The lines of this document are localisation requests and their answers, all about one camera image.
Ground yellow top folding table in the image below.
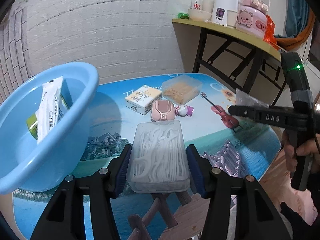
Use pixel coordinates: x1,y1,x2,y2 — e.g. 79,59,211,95
172,18,285,105

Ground orange plastic bag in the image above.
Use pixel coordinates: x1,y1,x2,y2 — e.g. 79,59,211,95
263,15,280,50

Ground white electric kettle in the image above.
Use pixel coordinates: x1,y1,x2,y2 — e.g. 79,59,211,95
211,0,240,27

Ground small white bottle red label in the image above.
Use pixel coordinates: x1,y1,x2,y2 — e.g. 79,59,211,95
190,0,202,10

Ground pink earbud case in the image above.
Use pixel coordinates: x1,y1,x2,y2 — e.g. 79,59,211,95
151,100,176,122

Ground small printed folding table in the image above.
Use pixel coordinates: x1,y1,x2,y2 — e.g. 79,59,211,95
12,72,282,240

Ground white long pouch packet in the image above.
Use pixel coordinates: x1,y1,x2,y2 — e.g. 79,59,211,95
37,76,63,144

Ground blue plastic basin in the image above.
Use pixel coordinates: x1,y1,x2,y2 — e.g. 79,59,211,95
1,62,99,194

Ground hello kitty figurine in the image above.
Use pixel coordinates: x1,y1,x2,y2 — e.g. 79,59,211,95
175,105,194,117

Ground white bowl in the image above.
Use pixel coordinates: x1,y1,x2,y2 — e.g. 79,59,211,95
188,9,212,22

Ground clear box of floss picks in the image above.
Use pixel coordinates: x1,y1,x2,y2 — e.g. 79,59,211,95
126,120,190,193

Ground pink cute lunch pot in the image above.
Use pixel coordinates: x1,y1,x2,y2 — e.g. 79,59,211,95
235,0,268,40

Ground white yellow carton box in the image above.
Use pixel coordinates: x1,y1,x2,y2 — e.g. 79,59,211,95
125,85,162,115

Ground green white can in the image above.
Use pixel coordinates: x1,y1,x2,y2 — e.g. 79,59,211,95
27,95,69,140

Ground right hand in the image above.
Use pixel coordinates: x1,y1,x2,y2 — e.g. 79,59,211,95
283,130,319,173

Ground clear bag of snacks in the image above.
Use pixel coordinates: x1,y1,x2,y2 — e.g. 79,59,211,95
235,88,269,108

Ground small green box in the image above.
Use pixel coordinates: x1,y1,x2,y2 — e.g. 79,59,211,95
177,12,189,20

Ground clear box of toothpicks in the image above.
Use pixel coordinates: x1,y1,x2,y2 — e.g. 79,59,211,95
162,75,202,105

